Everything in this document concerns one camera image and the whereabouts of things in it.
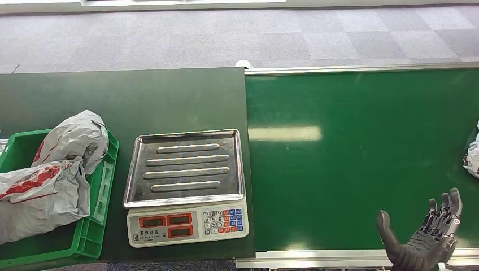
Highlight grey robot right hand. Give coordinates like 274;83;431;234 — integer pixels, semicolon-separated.
376;187;463;271

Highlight grey package with red print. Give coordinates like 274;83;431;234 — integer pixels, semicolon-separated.
0;160;90;246

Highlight crumpled grey package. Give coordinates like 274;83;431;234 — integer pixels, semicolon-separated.
463;120;479;180

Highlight white electronic weighing scale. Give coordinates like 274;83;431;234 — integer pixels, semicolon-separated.
123;129;250;249

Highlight green conveyor belt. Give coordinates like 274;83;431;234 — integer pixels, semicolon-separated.
245;68;479;252

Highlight green plastic crate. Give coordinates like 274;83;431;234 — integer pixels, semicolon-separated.
0;129;120;269

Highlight aluminium conveyor side rail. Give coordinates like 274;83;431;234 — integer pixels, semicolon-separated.
236;247;479;269
245;62;479;76

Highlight grey package with black label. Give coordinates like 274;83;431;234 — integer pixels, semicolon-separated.
31;109;110;176

